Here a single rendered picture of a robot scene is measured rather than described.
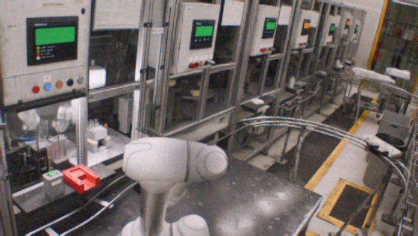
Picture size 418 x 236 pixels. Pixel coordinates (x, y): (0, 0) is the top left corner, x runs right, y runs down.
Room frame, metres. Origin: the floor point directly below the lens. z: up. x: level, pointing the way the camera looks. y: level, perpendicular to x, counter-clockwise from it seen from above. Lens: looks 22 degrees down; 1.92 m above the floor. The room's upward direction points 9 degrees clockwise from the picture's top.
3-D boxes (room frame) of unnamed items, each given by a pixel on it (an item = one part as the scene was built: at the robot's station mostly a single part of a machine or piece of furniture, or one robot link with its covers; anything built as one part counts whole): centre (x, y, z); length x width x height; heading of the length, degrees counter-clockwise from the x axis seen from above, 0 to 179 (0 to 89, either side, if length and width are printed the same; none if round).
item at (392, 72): (7.00, -4.01, 0.48); 0.84 x 0.58 x 0.97; 156
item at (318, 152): (5.43, -2.32, 0.01); 5.85 x 0.59 x 0.01; 148
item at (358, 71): (6.13, -3.00, 0.48); 0.88 x 0.56 x 0.96; 76
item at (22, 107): (1.32, 0.71, 1.37); 0.36 x 0.04 x 0.04; 148
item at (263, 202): (1.61, -0.05, 0.66); 1.50 x 1.06 x 0.04; 148
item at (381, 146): (2.63, -1.56, 0.84); 0.37 x 0.14 x 0.10; 26
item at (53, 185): (1.24, 0.69, 0.97); 0.08 x 0.08 x 0.12; 58
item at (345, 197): (2.93, -1.68, 0.01); 1.00 x 0.55 x 0.01; 148
